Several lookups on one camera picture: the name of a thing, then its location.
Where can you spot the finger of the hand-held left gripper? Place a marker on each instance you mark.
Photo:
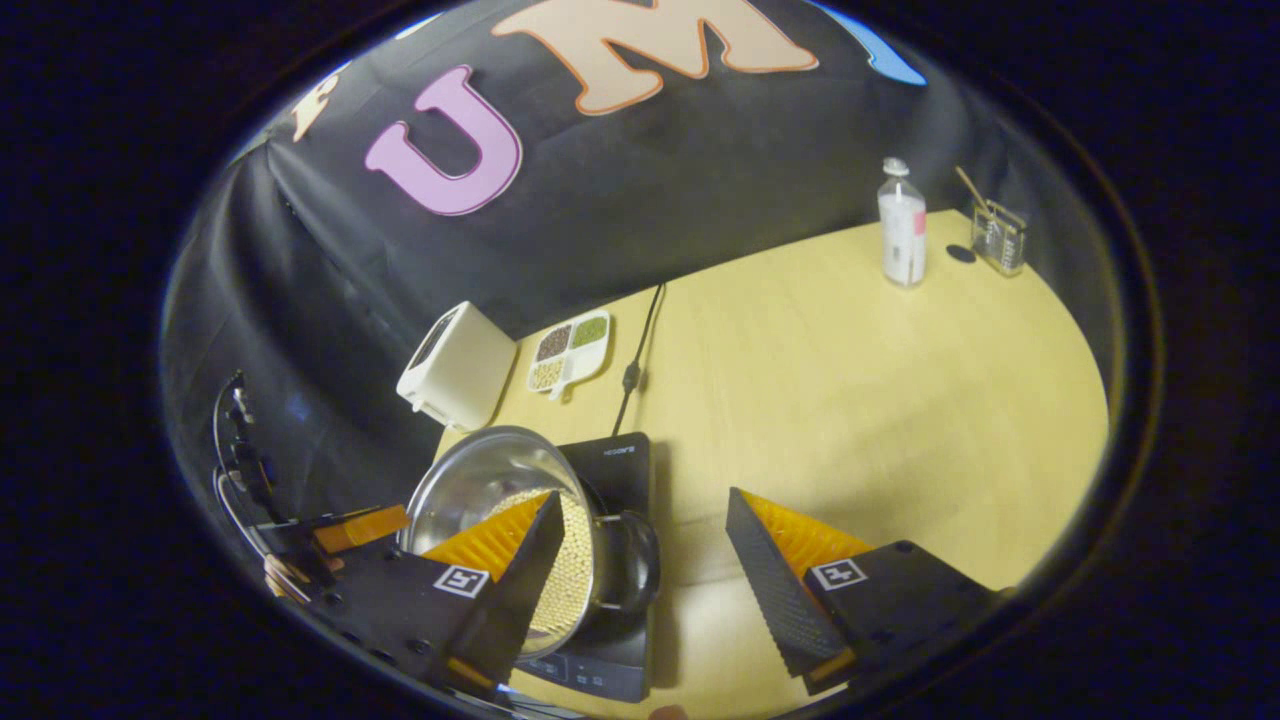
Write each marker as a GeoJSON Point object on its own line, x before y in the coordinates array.
{"type": "Point", "coordinates": [360, 528]}

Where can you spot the wooden stick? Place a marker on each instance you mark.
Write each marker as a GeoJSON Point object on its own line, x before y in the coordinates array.
{"type": "Point", "coordinates": [972, 188]}

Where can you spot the black induction cooktop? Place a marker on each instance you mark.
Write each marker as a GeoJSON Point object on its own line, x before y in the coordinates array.
{"type": "Point", "coordinates": [625, 470]}

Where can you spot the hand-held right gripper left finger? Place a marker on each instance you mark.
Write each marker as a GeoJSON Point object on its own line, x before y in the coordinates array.
{"type": "Point", "coordinates": [520, 590]}

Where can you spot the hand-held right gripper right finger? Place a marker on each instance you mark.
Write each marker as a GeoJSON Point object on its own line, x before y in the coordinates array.
{"type": "Point", "coordinates": [770, 590]}

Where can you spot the small black disc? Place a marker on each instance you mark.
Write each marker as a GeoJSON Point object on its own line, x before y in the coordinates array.
{"type": "Point", "coordinates": [961, 254]}

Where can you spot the clear plastic bottle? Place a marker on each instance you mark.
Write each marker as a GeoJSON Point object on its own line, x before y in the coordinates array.
{"type": "Point", "coordinates": [902, 235]}

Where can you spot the white toaster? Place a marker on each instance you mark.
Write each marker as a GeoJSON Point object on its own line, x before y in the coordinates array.
{"type": "Point", "coordinates": [455, 365]}

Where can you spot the clear square holder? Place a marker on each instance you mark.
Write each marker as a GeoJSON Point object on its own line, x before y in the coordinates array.
{"type": "Point", "coordinates": [1000, 242]}

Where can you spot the white divided dish of beans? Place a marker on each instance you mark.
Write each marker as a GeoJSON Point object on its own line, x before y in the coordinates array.
{"type": "Point", "coordinates": [570, 352]}

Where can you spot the steel pot with yellow beans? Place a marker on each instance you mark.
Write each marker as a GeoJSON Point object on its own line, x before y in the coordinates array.
{"type": "Point", "coordinates": [480, 485]}

